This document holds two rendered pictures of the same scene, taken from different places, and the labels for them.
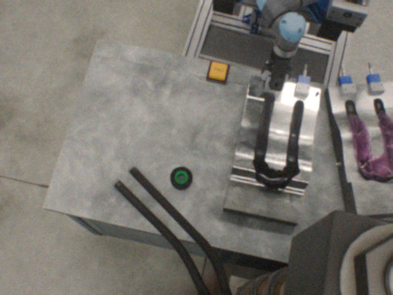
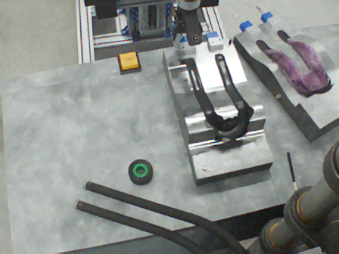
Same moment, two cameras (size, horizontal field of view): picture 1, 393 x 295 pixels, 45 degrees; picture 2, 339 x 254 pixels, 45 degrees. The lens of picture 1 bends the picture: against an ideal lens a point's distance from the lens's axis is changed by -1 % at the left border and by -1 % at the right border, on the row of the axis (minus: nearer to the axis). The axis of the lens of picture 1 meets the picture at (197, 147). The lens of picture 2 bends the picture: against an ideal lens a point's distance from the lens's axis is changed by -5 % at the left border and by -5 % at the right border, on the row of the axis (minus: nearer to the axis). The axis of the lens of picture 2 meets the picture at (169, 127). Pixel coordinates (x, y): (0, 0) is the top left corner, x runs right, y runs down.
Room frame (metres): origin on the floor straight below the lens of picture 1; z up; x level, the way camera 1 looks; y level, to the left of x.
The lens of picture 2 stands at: (-0.08, 0.19, 2.11)
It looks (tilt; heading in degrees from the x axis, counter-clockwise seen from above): 62 degrees down; 335
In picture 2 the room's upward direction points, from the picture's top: 2 degrees clockwise
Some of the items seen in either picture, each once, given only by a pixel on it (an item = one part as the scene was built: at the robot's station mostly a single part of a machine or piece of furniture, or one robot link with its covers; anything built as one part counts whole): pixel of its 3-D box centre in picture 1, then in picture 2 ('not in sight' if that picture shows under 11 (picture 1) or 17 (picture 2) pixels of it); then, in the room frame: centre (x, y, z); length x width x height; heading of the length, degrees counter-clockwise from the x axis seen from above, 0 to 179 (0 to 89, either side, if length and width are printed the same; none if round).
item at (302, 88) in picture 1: (303, 79); (211, 35); (0.79, -0.38, 0.89); 0.13 x 0.05 x 0.05; 170
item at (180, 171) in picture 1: (181, 178); (140, 171); (0.42, 0.05, 0.82); 0.08 x 0.08 x 0.04
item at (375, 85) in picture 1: (372, 77); (265, 17); (0.83, -0.65, 0.86); 0.13 x 0.05 x 0.05; 7
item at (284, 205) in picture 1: (274, 146); (216, 103); (0.54, -0.27, 0.87); 0.50 x 0.26 x 0.14; 170
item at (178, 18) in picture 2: (281, 55); (186, 13); (0.80, -0.27, 1.05); 0.09 x 0.08 x 0.12; 170
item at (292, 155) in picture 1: (279, 138); (219, 91); (0.55, -0.28, 0.92); 0.35 x 0.16 x 0.09; 170
